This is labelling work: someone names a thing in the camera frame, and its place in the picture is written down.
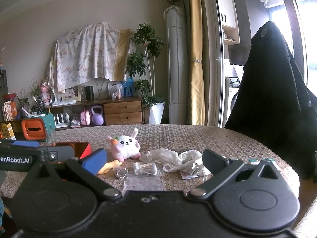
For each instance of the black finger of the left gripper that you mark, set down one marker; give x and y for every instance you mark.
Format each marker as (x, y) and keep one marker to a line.
(57, 154)

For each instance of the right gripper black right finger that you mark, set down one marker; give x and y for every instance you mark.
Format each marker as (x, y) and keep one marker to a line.
(222, 171)

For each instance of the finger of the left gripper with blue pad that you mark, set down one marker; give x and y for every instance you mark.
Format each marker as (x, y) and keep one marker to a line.
(21, 143)

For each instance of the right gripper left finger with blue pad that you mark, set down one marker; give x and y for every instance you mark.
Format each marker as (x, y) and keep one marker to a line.
(84, 171)

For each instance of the white plastic bag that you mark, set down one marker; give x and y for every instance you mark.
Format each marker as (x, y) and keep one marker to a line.
(189, 162)

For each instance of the clear bubble wrap sheet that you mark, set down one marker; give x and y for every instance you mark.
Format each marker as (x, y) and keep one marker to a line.
(142, 183)

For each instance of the cotton swab packet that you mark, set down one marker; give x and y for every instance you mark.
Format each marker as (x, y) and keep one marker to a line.
(140, 168)

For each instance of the orange teal tissue box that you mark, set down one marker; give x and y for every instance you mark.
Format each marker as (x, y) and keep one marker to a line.
(39, 127)

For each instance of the red cardboard box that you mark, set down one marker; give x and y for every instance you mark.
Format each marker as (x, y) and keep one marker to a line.
(82, 149)

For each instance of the yellow snack box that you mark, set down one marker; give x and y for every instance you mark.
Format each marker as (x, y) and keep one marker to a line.
(7, 131)

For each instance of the white pink bunny plush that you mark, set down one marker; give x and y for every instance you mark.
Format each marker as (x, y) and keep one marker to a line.
(125, 146)

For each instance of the small pink white packet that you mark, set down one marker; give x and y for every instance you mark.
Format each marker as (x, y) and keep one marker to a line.
(187, 176)

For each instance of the purple kettlebell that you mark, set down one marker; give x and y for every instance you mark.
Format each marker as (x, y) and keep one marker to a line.
(97, 115)

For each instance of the pink toy case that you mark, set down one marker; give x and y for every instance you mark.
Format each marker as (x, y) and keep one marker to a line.
(85, 117)

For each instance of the patterned lace tablecloth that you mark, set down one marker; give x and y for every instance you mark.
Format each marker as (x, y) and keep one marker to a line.
(178, 138)

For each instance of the doll figurine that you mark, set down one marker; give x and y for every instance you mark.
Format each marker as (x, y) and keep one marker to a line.
(45, 92)

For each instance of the wooden tv cabinet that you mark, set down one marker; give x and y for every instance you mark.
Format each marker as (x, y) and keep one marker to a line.
(121, 112)

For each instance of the black speaker cylinder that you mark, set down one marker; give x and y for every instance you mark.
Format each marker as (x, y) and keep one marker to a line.
(89, 93)

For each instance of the yellow curtain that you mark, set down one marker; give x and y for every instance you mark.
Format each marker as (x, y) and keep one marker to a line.
(197, 99)

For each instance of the white plant pot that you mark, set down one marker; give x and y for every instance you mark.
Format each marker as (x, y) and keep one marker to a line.
(156, 113)

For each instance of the blue gift bag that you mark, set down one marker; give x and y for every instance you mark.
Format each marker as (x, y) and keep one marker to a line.
(128, 87)

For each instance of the washing machine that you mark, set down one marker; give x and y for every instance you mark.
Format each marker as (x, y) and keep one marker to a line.
(232, 85)

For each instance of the green potted plant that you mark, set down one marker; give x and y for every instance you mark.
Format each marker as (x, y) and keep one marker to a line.
(141, 64)

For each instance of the floral draped cloth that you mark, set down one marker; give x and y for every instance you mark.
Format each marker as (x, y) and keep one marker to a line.
(94, 52)

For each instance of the white standing air conditioner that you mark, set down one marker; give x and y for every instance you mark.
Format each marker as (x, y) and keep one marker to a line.
(178, 65)

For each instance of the photo frame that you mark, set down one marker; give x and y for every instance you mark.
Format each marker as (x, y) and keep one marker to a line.
(72, 94)

